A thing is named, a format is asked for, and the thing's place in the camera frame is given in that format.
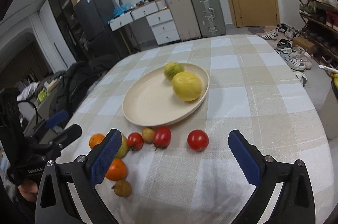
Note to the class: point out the black jacket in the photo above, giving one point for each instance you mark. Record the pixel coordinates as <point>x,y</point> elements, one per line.
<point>75,83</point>

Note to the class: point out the checkered tablecloth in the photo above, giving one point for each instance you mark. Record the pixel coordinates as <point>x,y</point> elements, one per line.
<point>196,179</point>

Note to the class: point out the banana bunch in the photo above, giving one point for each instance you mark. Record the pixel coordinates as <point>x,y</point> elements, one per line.
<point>334,83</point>

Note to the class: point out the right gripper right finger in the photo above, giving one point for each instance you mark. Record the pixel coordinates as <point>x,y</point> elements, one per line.
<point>295,203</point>

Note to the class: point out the white drawer desk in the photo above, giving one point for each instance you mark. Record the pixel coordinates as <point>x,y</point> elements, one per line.
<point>159,19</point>

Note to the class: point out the black refrigerator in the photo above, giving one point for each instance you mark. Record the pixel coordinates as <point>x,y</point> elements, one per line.
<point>94,17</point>

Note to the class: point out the red tomato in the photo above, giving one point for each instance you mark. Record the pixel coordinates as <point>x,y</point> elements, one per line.
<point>162,138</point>
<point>198,140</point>
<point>135,141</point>

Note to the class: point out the person's left hand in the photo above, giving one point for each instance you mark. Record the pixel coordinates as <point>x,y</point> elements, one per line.
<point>29,190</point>

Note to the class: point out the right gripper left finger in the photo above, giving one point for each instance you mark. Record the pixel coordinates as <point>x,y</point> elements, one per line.
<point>55,203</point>

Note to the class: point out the small green-yellow fruit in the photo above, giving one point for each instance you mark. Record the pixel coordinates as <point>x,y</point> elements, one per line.
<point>171,69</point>

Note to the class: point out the cream round plate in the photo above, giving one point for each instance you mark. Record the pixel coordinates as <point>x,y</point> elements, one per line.
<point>151,101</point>

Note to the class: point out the large yellow citrus fruit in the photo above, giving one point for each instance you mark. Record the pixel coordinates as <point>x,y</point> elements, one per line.
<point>187,86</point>

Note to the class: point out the silver suitcase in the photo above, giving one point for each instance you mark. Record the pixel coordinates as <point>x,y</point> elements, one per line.
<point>210,17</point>

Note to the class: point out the beige suitcase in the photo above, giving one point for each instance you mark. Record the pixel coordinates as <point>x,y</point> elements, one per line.
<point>185,19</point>

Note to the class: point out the green-yellow wrinkled fruit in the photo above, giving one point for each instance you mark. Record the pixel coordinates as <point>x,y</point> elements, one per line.
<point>123,150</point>

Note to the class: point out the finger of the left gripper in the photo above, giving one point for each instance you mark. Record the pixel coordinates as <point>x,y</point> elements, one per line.
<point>68,136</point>
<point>56,119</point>

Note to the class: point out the orange mandarin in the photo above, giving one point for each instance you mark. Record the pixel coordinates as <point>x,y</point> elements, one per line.
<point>117,170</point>
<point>95,140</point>

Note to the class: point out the wooden shoe rack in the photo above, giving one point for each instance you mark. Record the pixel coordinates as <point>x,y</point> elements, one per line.
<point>319,34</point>

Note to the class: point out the brown longan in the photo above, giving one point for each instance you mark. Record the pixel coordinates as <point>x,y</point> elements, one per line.
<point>122,188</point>
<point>148,135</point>

